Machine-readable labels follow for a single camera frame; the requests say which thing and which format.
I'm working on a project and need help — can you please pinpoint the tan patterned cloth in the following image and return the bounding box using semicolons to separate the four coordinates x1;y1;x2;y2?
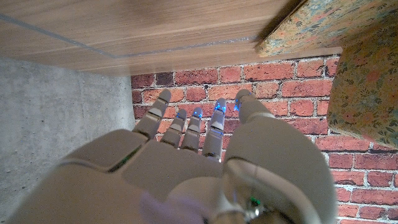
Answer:
254;0;398;150

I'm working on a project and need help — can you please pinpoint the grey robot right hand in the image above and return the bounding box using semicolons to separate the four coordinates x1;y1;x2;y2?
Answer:
6;88;338;224

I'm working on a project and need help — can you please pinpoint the wooden table top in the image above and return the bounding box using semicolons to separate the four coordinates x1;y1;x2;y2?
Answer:
0;14;259;60

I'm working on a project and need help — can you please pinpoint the red brick print backdrop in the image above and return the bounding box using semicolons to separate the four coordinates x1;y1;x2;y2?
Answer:
130;55;398;224

